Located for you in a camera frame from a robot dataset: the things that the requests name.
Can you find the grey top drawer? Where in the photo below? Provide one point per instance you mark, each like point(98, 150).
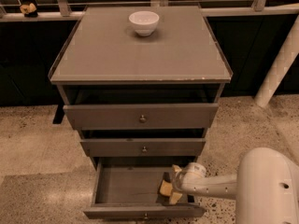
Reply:
point(125, 108)

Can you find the small yellow black object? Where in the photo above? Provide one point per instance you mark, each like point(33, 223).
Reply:
point(29, 10)

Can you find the grey bottom drawer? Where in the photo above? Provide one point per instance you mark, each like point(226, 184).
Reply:
point(128, 188)

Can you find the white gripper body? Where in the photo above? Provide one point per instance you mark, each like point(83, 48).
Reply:
point(186, 177)

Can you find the metal railing frame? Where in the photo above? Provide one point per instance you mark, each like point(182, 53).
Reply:
point(46, 14)

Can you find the grey middle drawer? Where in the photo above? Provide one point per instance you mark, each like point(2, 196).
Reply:
point(142, 143)

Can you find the grey wooden drawer cabinet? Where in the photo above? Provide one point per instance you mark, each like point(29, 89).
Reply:
point(105, 51)

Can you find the white diagonal post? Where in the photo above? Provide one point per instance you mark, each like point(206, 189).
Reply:
point(280, 66)

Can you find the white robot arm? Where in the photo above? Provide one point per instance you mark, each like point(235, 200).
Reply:
point(265, 187)

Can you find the white ceramic bowl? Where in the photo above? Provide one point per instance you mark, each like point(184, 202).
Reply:
point(144, 23)

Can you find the grey drawer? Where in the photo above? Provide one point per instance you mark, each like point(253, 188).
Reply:
point(142, 143)
point(128, 188)
point(125, 108)

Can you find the yellow sponge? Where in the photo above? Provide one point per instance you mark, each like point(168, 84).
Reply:
point(165, 188)

